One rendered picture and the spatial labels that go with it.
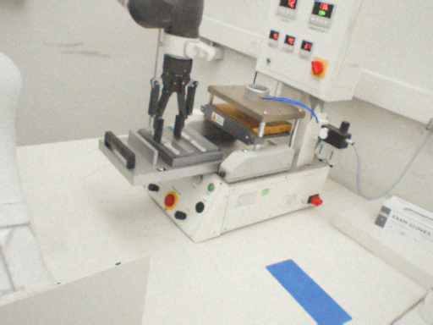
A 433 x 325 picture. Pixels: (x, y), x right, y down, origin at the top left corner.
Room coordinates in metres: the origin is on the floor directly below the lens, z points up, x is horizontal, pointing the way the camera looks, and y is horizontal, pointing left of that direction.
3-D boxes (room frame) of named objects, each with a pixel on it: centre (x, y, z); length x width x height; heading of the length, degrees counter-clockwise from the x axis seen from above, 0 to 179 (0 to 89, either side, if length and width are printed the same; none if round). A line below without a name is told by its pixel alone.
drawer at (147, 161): (1.00, 0.15, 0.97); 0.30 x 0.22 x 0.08; 132
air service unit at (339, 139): (1.13, -0.32, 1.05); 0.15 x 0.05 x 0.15; 42
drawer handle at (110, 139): (0.91, 0.26, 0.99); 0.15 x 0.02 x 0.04; 42
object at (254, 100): (1.21, -0.11, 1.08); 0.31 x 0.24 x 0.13; 42
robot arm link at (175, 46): (1.01, 0.12, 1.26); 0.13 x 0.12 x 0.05; 42
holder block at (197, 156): (1.04, 0.12, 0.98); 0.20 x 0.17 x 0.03; 42
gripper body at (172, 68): (1.01, 0.15, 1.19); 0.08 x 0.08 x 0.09
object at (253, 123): (1.20, -0.08, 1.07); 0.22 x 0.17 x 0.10; 42
